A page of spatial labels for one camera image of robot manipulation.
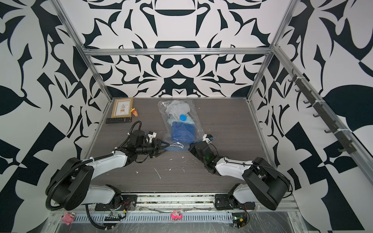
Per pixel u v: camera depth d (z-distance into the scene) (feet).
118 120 3.44
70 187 1.40
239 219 2.33
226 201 2.44
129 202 2.43
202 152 2.20
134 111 3.55
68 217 2.22
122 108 3.69
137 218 2.34
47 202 1.25
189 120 3.41
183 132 3.14
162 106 3.65
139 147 2.38
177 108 3.44
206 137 2.70
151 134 2.73
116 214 2.31
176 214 2.30
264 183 1.42
